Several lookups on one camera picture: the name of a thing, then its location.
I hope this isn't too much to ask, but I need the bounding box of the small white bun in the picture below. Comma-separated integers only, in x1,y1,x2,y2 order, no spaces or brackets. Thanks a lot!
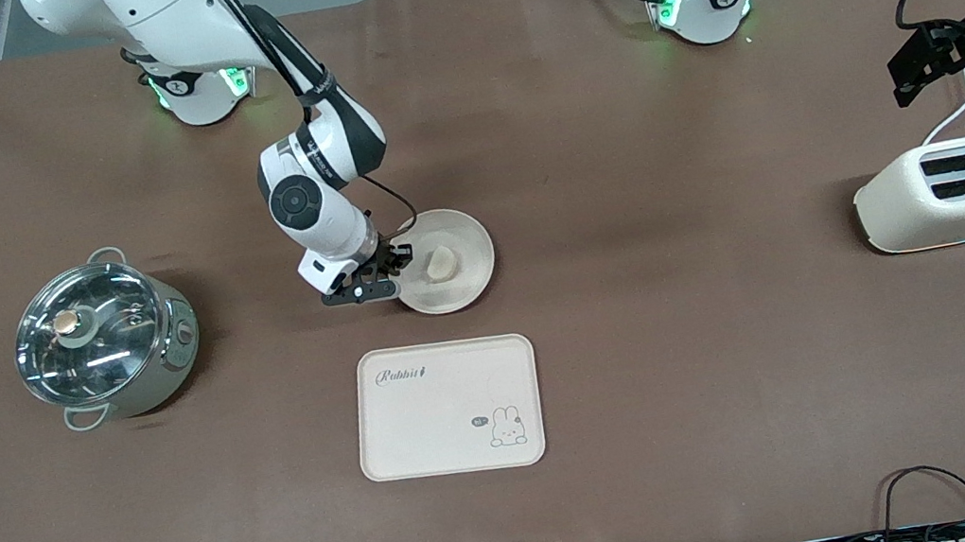
424,245,459,282

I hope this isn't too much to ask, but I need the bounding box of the round cream plate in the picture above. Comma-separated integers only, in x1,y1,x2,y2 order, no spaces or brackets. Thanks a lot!
384,201,503,322

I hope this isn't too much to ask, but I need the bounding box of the cream rabbit print tray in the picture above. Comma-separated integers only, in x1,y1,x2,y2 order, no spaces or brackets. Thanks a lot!
344,327,552,490

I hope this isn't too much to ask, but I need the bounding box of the cream two-slot toaster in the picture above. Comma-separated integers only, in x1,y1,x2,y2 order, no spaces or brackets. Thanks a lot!
846,136,965,260

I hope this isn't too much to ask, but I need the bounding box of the pale green electric pot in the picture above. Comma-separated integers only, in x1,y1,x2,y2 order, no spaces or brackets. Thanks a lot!
1,236,212,440

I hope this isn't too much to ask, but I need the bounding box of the brown table cover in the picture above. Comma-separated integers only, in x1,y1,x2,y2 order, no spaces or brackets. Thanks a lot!
0,0,965,542

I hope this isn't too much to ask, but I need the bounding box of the glass pot lid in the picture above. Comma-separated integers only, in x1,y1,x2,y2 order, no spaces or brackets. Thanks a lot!
3,253,179,414

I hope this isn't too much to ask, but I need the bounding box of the black looped cable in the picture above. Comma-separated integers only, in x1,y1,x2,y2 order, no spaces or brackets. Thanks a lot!
874,459,965,537

